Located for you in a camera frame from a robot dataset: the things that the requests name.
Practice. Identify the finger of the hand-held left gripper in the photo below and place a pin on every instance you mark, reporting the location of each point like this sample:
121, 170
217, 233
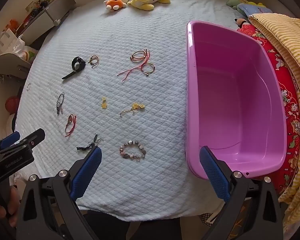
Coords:
11, 138
36, 135

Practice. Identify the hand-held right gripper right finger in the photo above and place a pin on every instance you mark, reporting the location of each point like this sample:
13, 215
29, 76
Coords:
215, 175

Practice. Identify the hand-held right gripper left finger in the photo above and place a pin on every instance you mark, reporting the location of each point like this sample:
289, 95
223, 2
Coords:
87, 172

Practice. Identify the yellow bear charm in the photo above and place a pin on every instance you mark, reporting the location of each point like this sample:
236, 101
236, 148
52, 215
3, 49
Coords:
104, 103

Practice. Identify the pink plastic basin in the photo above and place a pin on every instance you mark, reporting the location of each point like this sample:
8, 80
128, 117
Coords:
230, 105

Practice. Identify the black wristwatch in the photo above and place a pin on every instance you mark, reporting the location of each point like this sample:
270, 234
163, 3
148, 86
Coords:
77, 63

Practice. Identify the person's left hand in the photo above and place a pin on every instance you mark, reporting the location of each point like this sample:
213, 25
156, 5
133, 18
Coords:
12, 200

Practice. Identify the red net ball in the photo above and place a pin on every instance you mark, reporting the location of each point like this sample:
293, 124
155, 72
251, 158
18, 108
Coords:
12, 104

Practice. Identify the grey chair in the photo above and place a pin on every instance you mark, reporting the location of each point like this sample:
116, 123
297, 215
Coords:
7, 65

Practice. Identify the light blue quilted blanket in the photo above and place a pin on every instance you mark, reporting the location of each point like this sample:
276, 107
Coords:
152, 135

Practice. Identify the white plastic bag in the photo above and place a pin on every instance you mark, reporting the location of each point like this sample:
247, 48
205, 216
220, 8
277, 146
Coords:
23, 50

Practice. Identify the white paper bag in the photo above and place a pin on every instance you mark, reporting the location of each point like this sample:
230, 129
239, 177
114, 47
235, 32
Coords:
6, 40

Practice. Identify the red printed blanket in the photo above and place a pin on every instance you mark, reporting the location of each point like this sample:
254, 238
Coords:
287, 85

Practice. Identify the grey bedside shelf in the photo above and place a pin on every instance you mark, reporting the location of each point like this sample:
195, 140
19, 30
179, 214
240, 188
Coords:
45, 17

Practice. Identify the panda plush toy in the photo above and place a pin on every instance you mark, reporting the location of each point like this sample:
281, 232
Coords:
240, 22

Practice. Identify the orange white plush toy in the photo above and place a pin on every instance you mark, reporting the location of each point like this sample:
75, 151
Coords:
116, 2

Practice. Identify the yellow striped blanket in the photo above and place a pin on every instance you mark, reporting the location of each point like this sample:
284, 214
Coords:
290, 37

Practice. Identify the blue printed pillow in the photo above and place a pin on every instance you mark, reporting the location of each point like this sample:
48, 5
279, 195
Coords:
252, 8

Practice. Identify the green plush toy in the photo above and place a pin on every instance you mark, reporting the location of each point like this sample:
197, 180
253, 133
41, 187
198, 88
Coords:
233, 2

